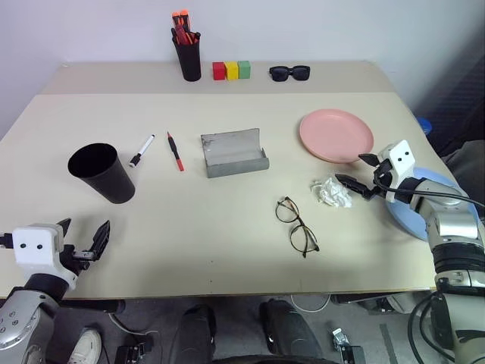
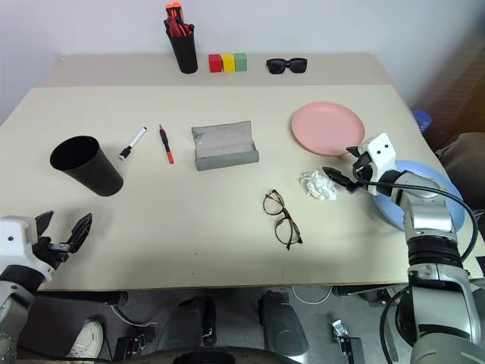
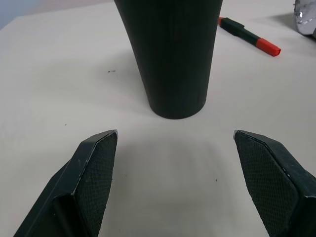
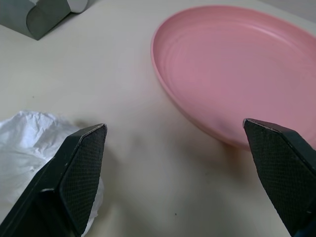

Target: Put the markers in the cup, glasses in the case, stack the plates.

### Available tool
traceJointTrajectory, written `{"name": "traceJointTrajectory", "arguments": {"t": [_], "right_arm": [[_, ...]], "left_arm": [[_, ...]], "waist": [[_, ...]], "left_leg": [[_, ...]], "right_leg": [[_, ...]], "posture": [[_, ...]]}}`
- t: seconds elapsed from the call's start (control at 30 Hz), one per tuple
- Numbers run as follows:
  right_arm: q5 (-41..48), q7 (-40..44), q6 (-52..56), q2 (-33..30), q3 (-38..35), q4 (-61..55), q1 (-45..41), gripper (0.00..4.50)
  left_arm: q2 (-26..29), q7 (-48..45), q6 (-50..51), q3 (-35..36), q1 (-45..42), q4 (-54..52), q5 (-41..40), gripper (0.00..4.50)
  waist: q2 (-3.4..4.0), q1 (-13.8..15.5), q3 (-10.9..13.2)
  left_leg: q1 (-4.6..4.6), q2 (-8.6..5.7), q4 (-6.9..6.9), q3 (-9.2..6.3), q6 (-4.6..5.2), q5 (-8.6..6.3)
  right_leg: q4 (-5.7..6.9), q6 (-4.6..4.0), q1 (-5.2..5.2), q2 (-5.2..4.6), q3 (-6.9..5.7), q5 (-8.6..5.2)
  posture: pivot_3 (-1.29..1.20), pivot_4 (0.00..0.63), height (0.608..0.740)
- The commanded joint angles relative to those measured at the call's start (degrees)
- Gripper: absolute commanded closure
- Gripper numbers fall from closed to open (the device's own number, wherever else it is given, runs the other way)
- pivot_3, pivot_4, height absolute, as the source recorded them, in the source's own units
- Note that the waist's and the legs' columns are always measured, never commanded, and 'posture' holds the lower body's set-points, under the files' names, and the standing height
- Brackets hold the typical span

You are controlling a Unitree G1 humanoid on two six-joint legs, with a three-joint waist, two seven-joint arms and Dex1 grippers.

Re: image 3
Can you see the black tapered pen holder cup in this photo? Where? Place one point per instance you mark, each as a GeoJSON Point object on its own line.
{"type": "Point", "coordinates": [170, 59]}

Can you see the black marker with red cap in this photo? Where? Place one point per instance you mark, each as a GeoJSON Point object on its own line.
{"type": "Point", "coordinates": [247, 34]}

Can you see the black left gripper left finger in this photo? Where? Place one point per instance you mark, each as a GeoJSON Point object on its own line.
{"type": "Point", "coordinates": [81, 182]}

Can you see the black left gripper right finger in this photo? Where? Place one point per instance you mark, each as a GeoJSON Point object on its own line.
{"type": "Point", "coordinates": [274, 182]}

